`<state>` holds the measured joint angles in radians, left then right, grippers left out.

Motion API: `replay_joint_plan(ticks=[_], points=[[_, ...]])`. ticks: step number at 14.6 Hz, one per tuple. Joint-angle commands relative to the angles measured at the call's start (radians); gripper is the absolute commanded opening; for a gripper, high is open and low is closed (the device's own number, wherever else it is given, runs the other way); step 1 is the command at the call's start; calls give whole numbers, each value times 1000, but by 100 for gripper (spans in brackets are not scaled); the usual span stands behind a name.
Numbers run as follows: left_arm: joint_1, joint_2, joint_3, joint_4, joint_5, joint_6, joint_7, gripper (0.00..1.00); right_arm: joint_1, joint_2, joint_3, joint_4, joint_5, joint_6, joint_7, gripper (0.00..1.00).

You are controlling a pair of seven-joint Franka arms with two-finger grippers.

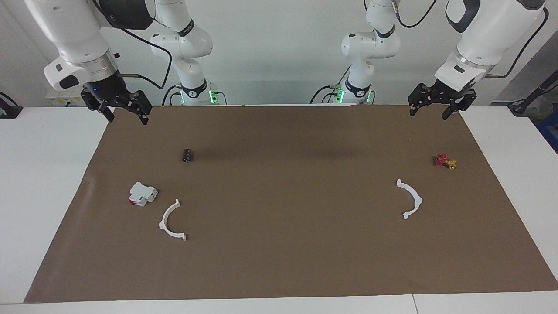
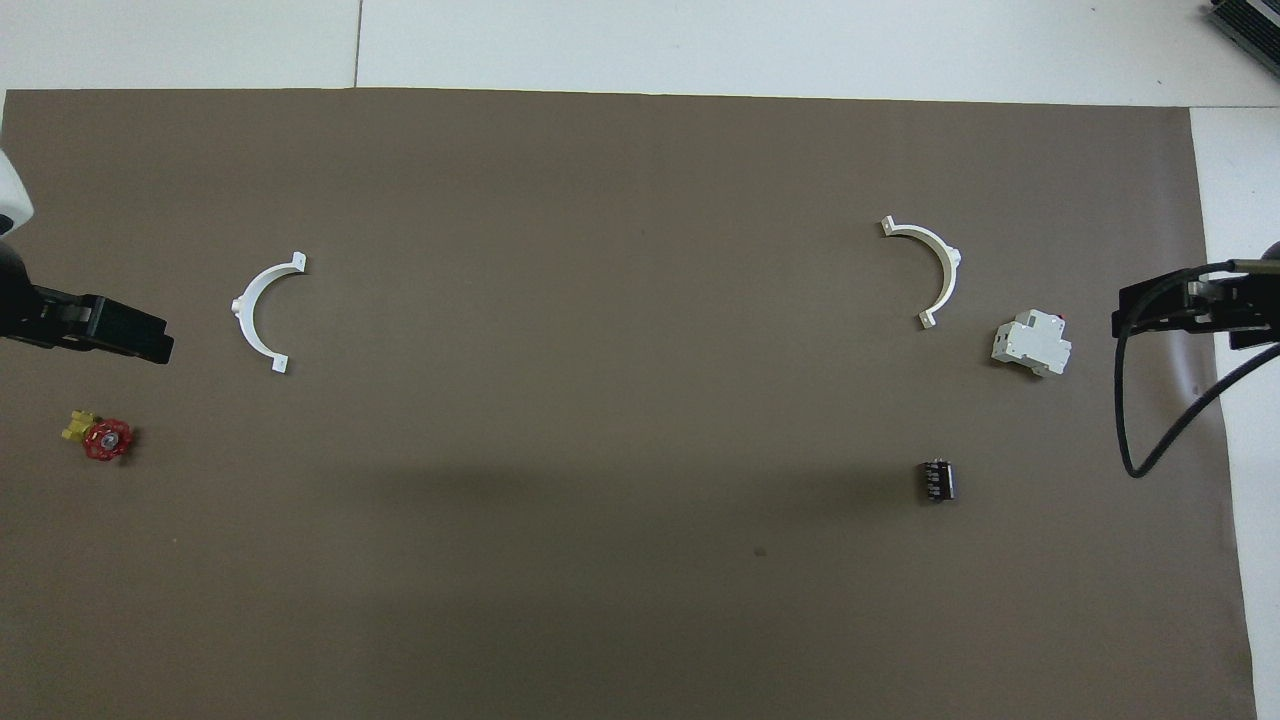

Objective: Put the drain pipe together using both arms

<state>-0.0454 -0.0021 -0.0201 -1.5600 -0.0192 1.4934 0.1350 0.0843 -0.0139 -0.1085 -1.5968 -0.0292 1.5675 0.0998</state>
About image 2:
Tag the white circuit breaker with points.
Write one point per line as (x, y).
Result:
(1030, 345)

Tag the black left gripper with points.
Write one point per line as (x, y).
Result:
(110, 325)

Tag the red handwheel yellow valve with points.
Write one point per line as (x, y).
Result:
(107, 440)

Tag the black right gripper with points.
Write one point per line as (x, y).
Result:
(1250, 310)

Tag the small black electronic component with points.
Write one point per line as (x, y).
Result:
(937, 480)

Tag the grey ribbed device box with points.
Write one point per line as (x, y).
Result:
(1255, 25)

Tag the white half pipe clamp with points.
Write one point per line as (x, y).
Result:
(240, 308)
(948, 275)

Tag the brown table mat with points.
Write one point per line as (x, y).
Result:
(620, 300)

